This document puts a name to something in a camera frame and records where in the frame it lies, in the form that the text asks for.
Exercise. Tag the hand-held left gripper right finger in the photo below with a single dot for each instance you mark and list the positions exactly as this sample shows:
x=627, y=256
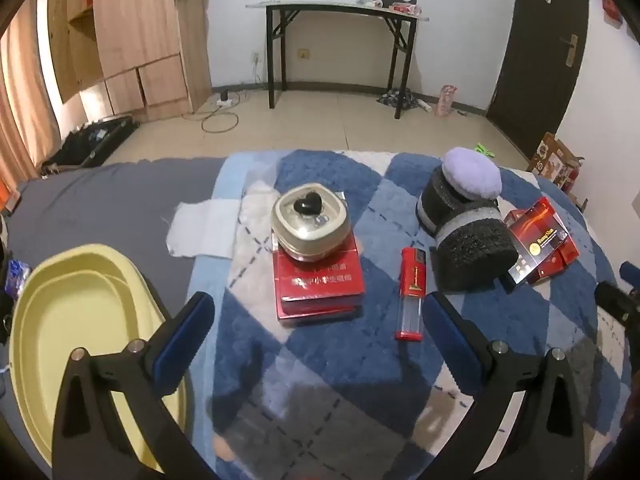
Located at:
x=452, y=345

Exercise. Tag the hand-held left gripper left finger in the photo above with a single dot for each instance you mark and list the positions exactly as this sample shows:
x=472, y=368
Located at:
x=182, y=345

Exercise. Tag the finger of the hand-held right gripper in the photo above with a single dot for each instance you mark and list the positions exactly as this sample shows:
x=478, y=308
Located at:
x=631, y=271
x=620, y=302

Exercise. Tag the red lighter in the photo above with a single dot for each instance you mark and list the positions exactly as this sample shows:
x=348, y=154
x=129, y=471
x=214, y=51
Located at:
x=412, y=290

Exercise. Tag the red cigarette box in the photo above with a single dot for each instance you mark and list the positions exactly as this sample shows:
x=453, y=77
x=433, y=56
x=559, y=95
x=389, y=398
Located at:
x=562, y=260

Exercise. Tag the black foam roll grey band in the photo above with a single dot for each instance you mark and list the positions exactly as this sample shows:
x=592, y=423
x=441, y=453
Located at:
x=475, y=250
x=440, y=195

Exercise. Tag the yellow plastic basin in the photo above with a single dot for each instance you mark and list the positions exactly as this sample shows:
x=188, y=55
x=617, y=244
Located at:
x=75, y=300

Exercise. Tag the large red box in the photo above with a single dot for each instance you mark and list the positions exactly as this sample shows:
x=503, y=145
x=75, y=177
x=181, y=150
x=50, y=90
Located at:
x=320, y=275

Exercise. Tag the beige square container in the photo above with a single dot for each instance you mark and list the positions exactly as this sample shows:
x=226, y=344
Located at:
x=310, y=230

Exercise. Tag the purple powder puff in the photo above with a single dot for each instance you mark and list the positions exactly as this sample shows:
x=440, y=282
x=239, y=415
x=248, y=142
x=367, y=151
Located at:
x=475, y=172

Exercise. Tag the black heart stone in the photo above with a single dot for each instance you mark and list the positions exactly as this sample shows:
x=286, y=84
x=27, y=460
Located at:
x=306, y=204

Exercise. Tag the green plastic clip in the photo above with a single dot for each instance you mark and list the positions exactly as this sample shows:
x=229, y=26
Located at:
x=484, y=149

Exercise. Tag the white cloth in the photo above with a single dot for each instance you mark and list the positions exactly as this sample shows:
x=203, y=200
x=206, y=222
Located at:
x=205, y=227

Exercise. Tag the blue checked fleece blanket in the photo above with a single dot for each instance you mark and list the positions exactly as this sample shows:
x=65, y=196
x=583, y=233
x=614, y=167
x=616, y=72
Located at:
x=300, y=385

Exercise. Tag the printed cardboard box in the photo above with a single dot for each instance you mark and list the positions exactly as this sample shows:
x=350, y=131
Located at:
x=555, y=160

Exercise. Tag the blue packet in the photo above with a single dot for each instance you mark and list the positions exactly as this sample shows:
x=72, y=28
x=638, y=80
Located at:
x=17, y=280

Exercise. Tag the black case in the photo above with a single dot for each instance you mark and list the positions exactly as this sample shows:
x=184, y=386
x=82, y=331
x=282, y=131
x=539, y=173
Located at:
x=90, y=142

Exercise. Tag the dark door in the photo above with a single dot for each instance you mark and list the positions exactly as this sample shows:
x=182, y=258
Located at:
x=540, y=50

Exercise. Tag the pink bag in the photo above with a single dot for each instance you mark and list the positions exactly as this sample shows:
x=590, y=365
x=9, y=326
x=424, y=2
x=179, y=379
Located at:
x=446, y=100

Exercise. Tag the pile of dark clothes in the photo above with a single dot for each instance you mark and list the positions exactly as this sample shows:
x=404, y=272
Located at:
x=397, y=99

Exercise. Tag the orange curtain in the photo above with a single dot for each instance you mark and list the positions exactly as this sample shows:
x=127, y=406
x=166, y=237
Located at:
x=25, y=110

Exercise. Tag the wooden wardrobe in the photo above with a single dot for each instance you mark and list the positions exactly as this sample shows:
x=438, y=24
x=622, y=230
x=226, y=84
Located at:
x=140, y=35

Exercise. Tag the red packet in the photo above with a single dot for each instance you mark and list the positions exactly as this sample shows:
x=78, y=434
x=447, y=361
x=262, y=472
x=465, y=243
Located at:
x=405, y=8

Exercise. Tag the black folding table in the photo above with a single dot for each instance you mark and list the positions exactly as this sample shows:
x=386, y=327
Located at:
x=345, y=7

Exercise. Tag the wall socket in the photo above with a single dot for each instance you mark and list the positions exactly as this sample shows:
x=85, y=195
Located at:
x=304, y=53

